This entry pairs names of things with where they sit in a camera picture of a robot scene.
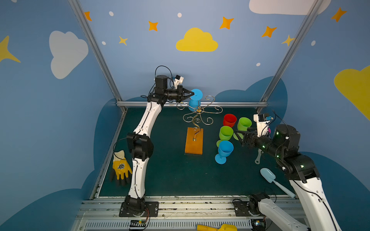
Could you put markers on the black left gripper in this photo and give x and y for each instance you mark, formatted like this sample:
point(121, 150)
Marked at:
point(181, 94)

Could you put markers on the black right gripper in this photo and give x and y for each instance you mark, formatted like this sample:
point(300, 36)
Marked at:
point(248, 138)

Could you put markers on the blue wine glass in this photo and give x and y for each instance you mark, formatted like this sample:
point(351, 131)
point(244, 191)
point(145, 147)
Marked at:
point(225, 149)
point(194, 102)

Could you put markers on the green wine glass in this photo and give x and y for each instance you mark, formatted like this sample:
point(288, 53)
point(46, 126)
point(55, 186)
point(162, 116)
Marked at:
point(225, 134)
point(243, 124)

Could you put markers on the red wine glass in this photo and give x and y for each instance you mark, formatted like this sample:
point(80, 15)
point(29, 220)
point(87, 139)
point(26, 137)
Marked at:
point(229, 120)

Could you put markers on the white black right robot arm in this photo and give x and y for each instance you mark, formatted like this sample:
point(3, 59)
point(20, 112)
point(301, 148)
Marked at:
point(303, 176)

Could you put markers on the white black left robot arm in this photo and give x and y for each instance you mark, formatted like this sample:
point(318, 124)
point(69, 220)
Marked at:
point(139, 142)

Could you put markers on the orange wooden rack base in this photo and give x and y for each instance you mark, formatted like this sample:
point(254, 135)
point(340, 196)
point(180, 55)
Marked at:
point(194, 141)

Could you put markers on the white dish brush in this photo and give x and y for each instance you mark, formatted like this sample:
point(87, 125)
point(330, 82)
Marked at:
point(258, 158)

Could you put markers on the light blue scoop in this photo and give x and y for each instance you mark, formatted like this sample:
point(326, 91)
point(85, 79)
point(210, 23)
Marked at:
point(271, 178)

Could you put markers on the yellow black work glove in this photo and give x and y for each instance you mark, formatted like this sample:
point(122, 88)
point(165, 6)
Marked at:
point(121, 170)

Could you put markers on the aluminium front base rails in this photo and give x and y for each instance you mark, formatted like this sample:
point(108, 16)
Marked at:
point(176, 213)

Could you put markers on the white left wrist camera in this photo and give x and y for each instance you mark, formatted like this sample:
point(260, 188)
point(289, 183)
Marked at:
point(178, 80)

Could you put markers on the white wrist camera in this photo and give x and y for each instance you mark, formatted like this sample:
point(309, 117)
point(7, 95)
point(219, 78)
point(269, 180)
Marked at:
point(262, 123)
point(178, 80)

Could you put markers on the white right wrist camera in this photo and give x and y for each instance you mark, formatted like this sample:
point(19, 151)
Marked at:
point(262, 123)

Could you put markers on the gold wire glass rack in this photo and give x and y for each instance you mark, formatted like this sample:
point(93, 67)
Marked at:
point(195, 116)

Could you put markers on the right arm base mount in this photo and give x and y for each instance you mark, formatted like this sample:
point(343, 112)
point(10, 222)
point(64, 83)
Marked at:
point(248, 208)

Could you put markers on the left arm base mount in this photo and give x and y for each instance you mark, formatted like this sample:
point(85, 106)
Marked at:
point(133, 207)

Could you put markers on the aluminium right corner post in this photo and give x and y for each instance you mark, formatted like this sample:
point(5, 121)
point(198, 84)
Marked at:
point(299, 37)

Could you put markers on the aluminium corner post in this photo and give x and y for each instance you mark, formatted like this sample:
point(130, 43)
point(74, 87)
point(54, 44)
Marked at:
point(81, 17)
point(299, 37)

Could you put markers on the aluminium left corner post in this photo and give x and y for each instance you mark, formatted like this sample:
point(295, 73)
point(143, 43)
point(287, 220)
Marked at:
point(81, 17)

